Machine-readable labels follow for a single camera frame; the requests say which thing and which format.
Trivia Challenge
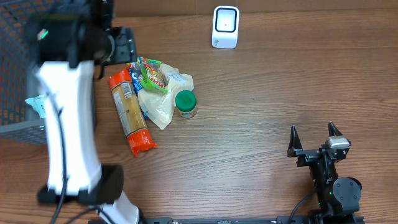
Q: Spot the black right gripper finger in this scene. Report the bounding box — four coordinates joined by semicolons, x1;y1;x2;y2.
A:
328;121;343;137
287;125;303;152

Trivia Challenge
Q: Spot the blue Oreo cookie pack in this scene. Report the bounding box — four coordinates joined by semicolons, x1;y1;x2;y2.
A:
127;68;149;120

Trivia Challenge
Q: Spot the green snack packet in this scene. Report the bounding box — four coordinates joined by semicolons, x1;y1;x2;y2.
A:
127;57;168;95

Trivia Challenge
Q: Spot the red snack packet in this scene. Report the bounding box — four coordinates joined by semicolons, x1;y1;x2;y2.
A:
108;68;157;157

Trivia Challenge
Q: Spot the beige paper bag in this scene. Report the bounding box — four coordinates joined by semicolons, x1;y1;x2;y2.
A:
137;63;194;129

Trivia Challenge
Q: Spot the green lid jar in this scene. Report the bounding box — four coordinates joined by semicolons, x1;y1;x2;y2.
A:
175;90;197;118

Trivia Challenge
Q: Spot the teal snack packet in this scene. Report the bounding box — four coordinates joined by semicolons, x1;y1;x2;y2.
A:
25;95;46;118

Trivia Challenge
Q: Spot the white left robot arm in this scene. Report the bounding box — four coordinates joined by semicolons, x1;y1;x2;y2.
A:
24;0;145;224

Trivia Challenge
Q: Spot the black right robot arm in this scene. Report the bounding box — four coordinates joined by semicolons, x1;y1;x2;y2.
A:
287;122;362;223

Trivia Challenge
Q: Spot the white barcode scanner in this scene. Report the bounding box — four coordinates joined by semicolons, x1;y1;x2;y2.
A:
211;6;240;49

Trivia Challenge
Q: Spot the dark grey plastic basket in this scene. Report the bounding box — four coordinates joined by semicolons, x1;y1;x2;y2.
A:
0;0;94;146

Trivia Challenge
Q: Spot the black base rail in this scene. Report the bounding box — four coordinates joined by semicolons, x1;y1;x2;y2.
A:
88;216;366;224

